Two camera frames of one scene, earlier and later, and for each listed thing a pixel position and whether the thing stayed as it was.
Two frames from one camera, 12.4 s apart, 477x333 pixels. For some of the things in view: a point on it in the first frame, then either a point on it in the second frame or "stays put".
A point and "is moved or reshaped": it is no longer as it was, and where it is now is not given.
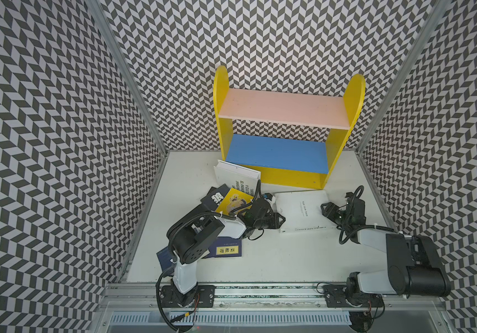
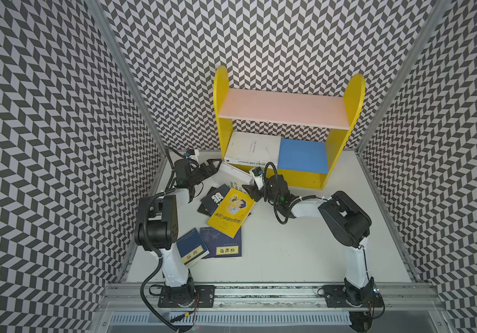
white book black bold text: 243,179 stays put
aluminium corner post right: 405,75 stays put
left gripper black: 276,220 to 208,172
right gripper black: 329,210 to 254,192
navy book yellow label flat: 224,247 stays put
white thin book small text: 303,211 is moved or reshaped
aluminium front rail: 113,298 stays put
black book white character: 214,197 stays put
